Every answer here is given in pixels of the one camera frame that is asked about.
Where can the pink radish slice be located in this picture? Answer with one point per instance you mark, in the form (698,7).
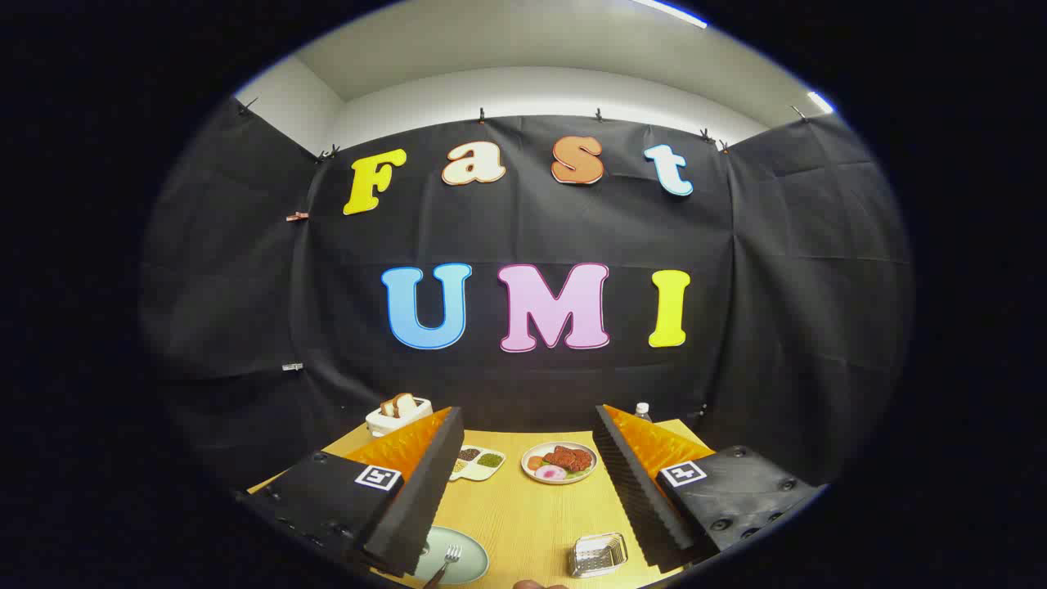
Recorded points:
(550,472)

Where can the pile of green beans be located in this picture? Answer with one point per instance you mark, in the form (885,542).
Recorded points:
(490,460)

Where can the toast bread slice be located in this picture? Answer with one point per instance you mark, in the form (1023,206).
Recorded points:
(406,403)
(389,407)

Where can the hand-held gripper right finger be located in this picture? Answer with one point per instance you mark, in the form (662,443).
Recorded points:
(634,491)

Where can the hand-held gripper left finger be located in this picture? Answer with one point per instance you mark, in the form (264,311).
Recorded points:
(421,491)

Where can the pale green plate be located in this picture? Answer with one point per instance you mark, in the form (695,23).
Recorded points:
(470,564)

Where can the white toaster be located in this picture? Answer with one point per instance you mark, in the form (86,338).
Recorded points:
(401,424)

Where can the green-label plastic bottle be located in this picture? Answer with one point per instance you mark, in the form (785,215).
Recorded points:
(643,411)

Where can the perforated metal basket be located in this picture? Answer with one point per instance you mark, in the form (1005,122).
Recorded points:
(597,556)

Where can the brown meat pieces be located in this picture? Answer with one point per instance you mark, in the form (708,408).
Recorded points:
(568,458)

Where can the white plate with food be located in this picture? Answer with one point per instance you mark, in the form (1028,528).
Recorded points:
(527,475)

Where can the pile of dark beans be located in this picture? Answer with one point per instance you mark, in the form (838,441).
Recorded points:
(469,454)

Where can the white compartment tray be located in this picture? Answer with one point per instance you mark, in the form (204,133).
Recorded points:
(484,473)

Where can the metal fork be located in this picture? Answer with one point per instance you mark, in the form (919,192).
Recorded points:
(451,556)

